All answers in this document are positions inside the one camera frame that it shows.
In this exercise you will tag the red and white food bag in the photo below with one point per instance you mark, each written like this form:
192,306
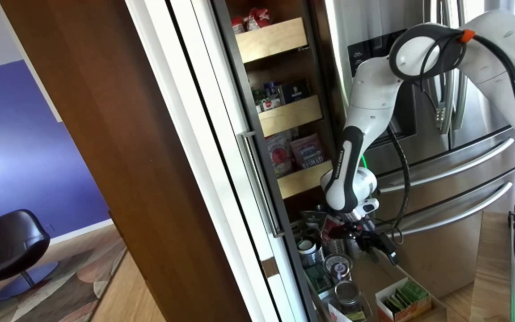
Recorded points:
280,154

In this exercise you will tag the stainless steel refrigerator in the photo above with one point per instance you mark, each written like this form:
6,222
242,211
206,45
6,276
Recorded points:
448,251

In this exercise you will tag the brown wooden wall panel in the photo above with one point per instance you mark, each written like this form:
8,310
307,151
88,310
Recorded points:
121,149

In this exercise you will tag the wooden pantry shelf drawer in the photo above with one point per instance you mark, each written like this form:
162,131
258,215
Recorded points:
290,117
303,179
273,38

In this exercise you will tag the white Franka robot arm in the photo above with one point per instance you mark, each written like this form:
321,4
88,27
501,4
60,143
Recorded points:
376,101

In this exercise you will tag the glass jar with metal lid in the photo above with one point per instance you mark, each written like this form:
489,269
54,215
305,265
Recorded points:
339,269
348,296

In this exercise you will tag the white and blue can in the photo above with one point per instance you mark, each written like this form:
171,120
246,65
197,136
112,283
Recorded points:
308,251

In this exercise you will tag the dark food boxes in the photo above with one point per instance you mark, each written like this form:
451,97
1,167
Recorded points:
282,93

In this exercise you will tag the patterned floor rug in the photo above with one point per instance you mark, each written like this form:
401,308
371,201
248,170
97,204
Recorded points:
62,287

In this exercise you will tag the orange tea bag box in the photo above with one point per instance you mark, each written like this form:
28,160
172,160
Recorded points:
407,301

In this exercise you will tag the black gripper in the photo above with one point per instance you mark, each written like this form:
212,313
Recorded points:
353,226

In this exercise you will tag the pink food package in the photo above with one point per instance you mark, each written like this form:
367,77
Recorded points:
307,151

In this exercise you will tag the red food packages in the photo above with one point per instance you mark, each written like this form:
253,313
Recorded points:
251,18

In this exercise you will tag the white and grey pantry door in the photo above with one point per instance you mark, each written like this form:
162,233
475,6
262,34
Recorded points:
210,149

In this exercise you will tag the black swivel chair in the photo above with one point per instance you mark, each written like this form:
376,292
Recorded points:
10,242

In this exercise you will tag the wooden pull-out pantry drawer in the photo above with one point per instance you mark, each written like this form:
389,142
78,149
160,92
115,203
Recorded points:
383,279

